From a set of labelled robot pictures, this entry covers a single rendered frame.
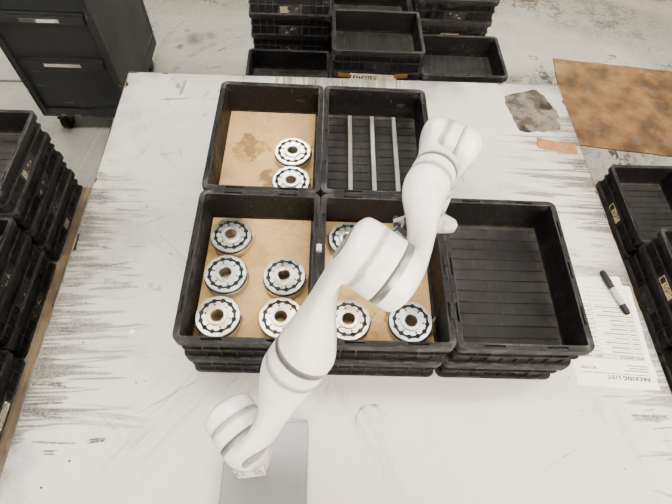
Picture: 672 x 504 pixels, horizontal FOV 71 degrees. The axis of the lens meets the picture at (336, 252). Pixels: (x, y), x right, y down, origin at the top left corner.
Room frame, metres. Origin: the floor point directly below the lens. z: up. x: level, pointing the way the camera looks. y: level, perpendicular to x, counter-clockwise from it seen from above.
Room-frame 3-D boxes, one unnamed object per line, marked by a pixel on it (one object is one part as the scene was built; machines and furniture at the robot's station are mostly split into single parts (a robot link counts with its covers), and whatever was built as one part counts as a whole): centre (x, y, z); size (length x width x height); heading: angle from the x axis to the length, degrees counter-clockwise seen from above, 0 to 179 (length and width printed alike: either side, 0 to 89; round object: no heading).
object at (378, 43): (1.92, -0.09, 0.37); 0.40 x 0.30 x 0.45; 95
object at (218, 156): (0.92, 0.22, 0.87); 0.40 x 0.30 x 0.11; 4
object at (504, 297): (0.56, -0.41, 0.87); 0.40 x 0.30 x 0.11; 4
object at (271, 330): (0.42, 0.11, 0.86); 0.10 x 0.10 x 0.01
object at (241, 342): (0.52, 0.19, 0.92); 0.40 x 0.30 x 0.02; 4
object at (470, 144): (0.58, -0.19, 1.25); 0.09 x 0.07 x 0.15; 68
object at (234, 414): (0.15, 0.14, 0.97); 0.09 x 0.09 x 0.17; 42
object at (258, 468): (0.14, 0.15, 0.81); 0.09 x 0.09 x 0.17; 11
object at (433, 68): (1.95, -0.49, 0.31); 0.40 x 0.30 x 0.34; 95
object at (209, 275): (0.52, 0.26, 0.86); 0.10 x 0.10 x 0.01
